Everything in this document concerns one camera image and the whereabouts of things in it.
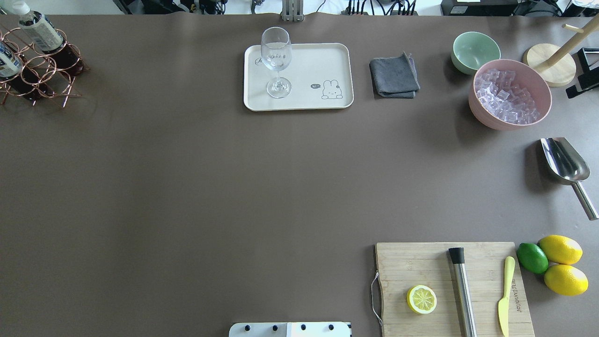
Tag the copper wire bottle basket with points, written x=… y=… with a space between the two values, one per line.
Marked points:
x=53 y=83

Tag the tea bottle white cap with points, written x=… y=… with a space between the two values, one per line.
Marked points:
x=51 y=42

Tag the cream rabbit tray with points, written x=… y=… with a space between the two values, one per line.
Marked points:
x=320 y=75

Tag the clear wine glass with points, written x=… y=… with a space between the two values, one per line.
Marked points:
x=276 y=55

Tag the grey folded cloth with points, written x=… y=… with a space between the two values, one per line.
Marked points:
x=395 y=77

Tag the bamboo cutting board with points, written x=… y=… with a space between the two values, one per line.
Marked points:
x=402 y=265

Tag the half lemon slice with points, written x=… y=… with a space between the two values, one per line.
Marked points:
x=421 y=299

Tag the steel muddler black tip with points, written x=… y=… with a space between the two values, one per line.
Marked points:
x=459 y=266

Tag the green bowl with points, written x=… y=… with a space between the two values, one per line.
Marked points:
x=471 y=50

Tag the pink bowl with ice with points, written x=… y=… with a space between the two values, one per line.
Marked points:
x=509 y=95

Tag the yellow plastic knife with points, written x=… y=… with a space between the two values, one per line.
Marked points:
x=504 y=302

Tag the green lime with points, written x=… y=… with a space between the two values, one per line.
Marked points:
x=532 y=258

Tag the metal ice scoop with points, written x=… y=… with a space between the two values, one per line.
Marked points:
x=569 y=168

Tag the upper yellow lemon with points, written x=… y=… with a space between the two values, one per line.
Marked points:
x=561 y=249

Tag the yellow lemon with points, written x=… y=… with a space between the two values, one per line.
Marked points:
x=566 y=280
x=561 y=249

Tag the lower yellow lemon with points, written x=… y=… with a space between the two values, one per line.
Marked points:
x=566 y=280

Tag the black stand object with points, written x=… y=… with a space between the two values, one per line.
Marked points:
x=589 y=76

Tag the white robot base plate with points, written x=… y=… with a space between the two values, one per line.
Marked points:
x=290 y=329

